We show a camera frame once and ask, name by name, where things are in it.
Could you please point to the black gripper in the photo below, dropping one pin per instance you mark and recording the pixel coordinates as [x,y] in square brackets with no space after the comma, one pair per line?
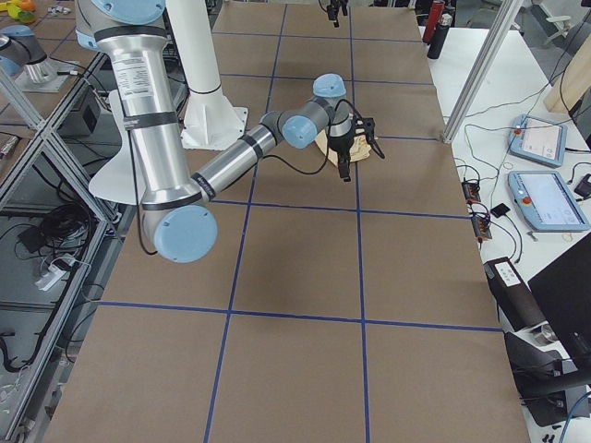
[334,5]
[341,148]

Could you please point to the cream long sleeve shirt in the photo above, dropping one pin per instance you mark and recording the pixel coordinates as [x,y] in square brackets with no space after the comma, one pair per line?
[359,151]

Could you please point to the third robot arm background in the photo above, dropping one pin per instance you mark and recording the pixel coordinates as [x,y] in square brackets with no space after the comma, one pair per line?
[24,59]

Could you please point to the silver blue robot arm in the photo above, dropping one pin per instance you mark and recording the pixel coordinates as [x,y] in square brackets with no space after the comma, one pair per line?
[137,37]

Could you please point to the red water bottle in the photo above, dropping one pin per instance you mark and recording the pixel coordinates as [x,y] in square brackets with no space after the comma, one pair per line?
[434,15]

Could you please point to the black water bottle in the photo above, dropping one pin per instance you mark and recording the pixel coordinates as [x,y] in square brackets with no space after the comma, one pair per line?
[439,36]

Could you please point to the upper orange black electronics box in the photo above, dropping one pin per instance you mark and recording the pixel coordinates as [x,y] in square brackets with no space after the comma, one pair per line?
[471,191]

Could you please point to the orange black electronics box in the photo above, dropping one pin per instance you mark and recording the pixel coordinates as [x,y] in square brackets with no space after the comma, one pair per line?
[481,228]
[471,191]

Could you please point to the brown paper table cover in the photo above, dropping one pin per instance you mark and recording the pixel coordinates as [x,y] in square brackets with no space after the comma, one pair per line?
[327,311]

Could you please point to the lower orange black electronics box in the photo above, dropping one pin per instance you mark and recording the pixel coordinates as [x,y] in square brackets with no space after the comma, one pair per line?
[481,228]

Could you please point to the small black square pad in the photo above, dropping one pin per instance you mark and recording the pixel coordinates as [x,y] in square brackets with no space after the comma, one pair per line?
[499,210]

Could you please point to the upper blue teach pendant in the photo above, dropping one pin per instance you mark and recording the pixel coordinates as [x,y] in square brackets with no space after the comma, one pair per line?
[538,140]

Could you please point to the blue teach pendant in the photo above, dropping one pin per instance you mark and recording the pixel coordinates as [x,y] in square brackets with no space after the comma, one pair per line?
[546,202]
[538,140]

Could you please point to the lower blue teach pendant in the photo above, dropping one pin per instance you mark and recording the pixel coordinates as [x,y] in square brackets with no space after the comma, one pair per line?
[546,202]

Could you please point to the brown paper roll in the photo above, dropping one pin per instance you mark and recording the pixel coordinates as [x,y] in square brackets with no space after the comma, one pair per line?
[512,294]

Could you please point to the white chair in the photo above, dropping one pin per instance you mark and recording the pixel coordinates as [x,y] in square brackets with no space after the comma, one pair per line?
[117,181]

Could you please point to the black monitor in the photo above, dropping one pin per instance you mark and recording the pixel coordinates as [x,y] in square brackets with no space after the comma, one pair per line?
[562,292]

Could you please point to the white power strip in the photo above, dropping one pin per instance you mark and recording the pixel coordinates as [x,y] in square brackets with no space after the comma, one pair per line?
[49,279]

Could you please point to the aluminium frame post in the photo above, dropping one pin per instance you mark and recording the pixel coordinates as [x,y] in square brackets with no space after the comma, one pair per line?
[481,66]

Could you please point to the wooden post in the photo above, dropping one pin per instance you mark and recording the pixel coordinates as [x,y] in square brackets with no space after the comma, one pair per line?
[575,81]

